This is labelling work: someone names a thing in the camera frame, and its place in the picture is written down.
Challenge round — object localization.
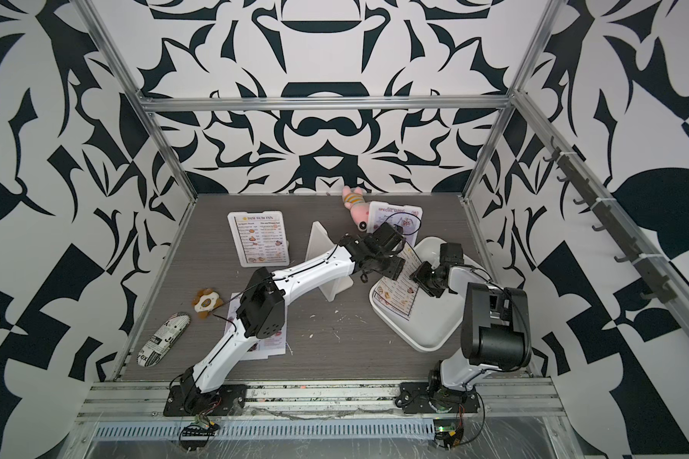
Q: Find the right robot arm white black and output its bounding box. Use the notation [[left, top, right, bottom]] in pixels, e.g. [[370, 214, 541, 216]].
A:
[[411, 243, 532, 411]]

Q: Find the left circuit board with wires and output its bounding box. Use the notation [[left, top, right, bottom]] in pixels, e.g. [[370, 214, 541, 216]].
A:
[[177, 401, 221, 451]]

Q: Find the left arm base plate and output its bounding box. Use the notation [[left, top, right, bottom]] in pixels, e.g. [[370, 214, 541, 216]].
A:
[[163, 384, 248, 418]]

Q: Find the pink striped plush toy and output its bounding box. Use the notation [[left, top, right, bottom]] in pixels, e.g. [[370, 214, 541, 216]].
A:
[[342, 186, 369, 231]]

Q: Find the brown white plush toy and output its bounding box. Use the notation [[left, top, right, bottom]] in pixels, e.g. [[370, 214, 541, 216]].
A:
[[193, 288, 224, 319]]

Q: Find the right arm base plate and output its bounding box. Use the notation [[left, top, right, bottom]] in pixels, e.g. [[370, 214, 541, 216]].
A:
[[394, 382, 482, 414]]

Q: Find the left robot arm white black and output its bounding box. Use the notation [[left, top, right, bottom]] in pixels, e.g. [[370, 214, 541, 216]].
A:
[[173, 223, 406, 415]]

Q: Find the wall hook rail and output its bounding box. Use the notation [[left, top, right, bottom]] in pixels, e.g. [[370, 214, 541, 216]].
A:
[[545, 139, 679, 303]]

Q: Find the right circuit board with wires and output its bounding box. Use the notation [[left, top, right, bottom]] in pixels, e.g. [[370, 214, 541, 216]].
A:
[[434, 410, 465, 451]]

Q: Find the circuit board with wires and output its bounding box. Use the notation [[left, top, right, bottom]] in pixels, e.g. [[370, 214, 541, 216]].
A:
[[177, 401, 221, 451], [434, 410, 465, 451]]

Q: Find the pink special menu sheet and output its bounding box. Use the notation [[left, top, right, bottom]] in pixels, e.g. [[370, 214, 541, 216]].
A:
[[227, 298, 288, 361]]

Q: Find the white plastic tray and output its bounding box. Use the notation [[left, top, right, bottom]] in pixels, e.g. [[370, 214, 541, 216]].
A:
[[369, 236, 485, 353]]

